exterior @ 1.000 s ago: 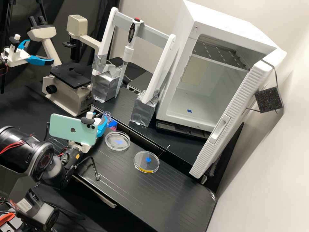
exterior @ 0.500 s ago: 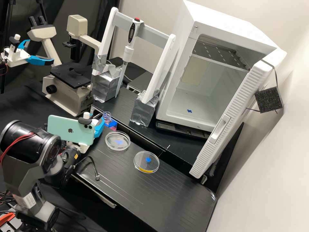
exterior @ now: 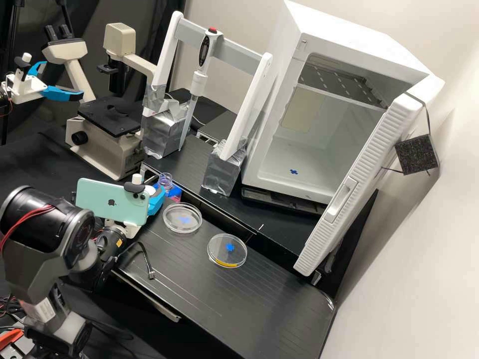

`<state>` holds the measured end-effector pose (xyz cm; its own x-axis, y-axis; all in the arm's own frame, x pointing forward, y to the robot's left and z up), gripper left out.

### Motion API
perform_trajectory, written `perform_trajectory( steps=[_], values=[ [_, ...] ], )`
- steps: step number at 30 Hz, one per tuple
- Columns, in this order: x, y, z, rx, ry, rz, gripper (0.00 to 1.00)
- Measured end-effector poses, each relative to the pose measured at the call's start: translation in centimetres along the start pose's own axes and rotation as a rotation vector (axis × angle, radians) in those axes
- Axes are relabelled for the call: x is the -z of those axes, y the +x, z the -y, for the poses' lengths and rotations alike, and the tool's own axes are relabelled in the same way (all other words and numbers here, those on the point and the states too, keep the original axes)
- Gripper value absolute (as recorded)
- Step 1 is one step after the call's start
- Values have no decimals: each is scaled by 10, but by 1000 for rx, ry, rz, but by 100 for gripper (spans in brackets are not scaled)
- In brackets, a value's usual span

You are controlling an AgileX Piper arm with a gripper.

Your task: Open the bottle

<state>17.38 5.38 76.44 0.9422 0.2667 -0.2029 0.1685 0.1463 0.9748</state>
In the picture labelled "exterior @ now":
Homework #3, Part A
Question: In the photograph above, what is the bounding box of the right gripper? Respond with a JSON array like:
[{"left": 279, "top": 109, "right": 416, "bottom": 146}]
[{"left": 105, "top": 186, "right": 167, "bottom": 239}]

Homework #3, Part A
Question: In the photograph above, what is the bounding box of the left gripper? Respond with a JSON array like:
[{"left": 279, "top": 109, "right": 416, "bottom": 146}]
[{"left": 5, "top": 61, "right": 85, "bottom": 105}]

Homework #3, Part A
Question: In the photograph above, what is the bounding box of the blue bottle holder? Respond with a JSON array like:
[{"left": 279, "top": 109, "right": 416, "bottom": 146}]
[{"left": 153, "top": 183, "right": 185, "bottom": 199}]

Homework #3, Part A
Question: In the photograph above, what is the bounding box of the petri dish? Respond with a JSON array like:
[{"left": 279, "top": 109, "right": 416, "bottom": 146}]
[{"left": 162, "top": 202, "right": 204, "bottom": 235}]

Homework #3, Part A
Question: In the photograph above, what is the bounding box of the black platform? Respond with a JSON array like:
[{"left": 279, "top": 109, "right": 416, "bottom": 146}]
[
  {"left": 111, "top": 201, "right": 336, "bottom": 359},
  {"left": 141, "top": 133, "right": 379, "bottom": 297}
]

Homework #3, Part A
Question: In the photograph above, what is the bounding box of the cream microscope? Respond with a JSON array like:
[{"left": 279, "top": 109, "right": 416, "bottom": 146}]
[{"left": 41, "top": 22, "right": 159, "bottom": 182}]

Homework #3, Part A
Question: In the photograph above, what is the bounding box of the petri dish lid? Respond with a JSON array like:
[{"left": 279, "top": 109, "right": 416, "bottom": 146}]
[{"left": 207, "top": 233, "right": 248, "bottom": 270}]

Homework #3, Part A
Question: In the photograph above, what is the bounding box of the white pipette stand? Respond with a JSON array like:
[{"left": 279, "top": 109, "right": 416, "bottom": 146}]
[{"left": 141, "top": 10, "right": 274, "bottom": 197}]

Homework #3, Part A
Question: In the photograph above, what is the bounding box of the pipette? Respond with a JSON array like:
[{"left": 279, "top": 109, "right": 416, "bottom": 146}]
[{"left": 178, "top": 27, "right": 225, "bottom": 151}]

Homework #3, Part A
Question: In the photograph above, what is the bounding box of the incubator door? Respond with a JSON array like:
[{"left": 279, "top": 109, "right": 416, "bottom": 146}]
[{"left": 293, "top": 74, "right": 447, "bottom": 278}]

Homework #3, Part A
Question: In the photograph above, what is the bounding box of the white incubator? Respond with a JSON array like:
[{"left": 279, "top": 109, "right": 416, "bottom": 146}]
[{"left": 240, "top": 0, "right": 431, "bottom": 205}]

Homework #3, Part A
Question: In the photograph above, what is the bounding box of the right wrist camera phone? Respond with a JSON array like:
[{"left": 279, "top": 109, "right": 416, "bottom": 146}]
[{"left": 75, "top": 173, "right": 151, "bottom": 226}]

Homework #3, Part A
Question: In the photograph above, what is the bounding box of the black cable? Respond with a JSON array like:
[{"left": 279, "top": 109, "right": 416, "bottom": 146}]
[{"left": 135, "top": 241, "right": 157, "bottom": 280}]

